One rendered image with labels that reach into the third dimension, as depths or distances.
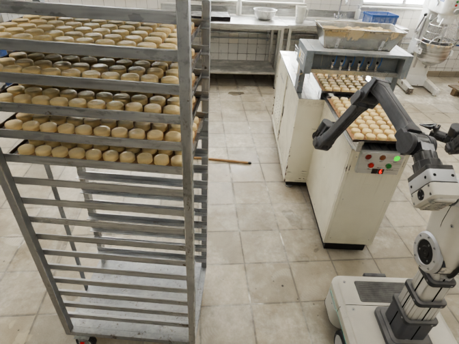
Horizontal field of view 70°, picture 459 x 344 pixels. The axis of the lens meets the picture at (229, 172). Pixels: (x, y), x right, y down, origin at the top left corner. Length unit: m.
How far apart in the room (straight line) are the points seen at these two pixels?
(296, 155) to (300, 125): 0.28
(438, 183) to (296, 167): 1.76
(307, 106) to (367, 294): 1.33
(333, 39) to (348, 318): 1.72
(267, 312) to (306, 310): 0.23
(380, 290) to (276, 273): 0.63
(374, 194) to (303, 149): 0.76
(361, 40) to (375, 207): 1.12
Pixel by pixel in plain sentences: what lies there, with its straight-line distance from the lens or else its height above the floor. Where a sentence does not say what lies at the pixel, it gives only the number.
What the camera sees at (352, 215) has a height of 0.35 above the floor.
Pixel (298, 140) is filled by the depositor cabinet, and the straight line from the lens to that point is 2.66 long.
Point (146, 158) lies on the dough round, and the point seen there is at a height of 1.15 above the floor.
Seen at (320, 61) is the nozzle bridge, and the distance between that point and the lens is 2.52.
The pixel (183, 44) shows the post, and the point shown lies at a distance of 0.86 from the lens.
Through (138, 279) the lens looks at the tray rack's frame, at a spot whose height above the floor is 0.15.
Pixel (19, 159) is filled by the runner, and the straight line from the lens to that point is 1.26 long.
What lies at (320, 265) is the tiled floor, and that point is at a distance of 2.37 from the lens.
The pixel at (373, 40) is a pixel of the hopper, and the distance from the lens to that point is 2.56.
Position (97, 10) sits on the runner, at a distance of 0.94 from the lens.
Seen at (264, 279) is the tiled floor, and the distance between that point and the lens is 2.21.
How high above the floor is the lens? 1.75
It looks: 35 degrees down
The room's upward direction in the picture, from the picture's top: 4 degrees clockwise
